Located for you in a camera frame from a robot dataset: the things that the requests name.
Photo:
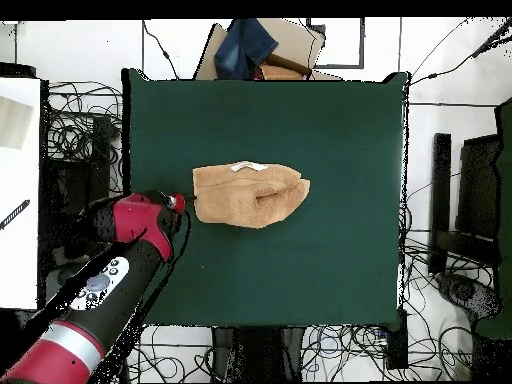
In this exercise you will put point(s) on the black rectangular floor frame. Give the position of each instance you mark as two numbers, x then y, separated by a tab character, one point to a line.
362	44

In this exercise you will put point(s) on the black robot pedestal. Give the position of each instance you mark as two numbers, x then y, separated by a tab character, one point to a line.
256	352

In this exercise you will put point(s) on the small black box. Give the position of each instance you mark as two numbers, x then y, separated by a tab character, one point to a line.
396	344

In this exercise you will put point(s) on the blue jeans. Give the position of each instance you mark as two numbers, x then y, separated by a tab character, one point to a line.
240	48

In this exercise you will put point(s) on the beige block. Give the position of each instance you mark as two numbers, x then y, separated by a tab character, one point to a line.
14	124

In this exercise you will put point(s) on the black equipment rack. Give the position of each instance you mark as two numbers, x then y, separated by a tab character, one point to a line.
100	160

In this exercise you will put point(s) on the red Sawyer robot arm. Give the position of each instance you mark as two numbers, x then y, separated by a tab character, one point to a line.
60	360

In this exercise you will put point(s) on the wide black stand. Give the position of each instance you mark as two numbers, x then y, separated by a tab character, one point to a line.
478	188

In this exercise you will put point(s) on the black ridged tool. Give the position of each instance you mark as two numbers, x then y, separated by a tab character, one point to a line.
14	214

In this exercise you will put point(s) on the narrow black post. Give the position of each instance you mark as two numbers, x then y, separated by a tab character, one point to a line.
440	200

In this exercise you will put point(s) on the dark green table cloth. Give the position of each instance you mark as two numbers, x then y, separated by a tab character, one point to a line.
320	140

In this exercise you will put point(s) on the tan towel in box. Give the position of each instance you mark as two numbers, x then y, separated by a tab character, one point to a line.
280	73

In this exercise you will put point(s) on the cardboard box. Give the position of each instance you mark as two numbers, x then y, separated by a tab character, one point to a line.
296	40

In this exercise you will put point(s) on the tan terry towel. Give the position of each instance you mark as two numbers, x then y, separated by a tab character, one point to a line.
248	196

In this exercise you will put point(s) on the white desk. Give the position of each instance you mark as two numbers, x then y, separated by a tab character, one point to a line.
20	260

